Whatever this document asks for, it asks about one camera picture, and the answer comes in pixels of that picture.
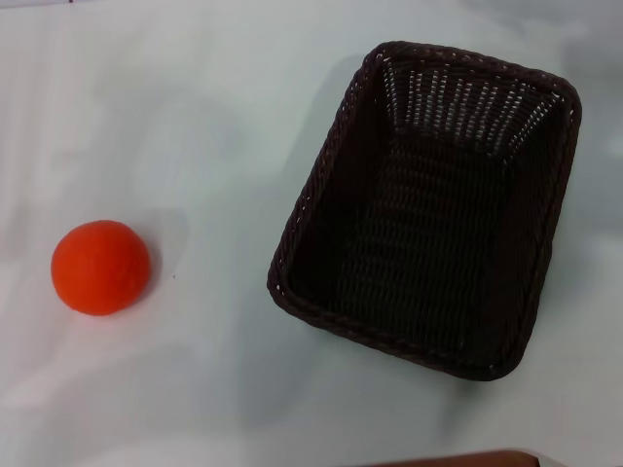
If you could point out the dark brown woven basket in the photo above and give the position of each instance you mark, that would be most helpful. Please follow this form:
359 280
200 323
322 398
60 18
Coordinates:
428 233

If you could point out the orange felt ball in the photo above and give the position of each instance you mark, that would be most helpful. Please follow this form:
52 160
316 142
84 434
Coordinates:
99 269

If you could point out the brown wooden rounded edge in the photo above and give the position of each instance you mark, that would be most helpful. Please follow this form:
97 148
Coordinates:
467 459

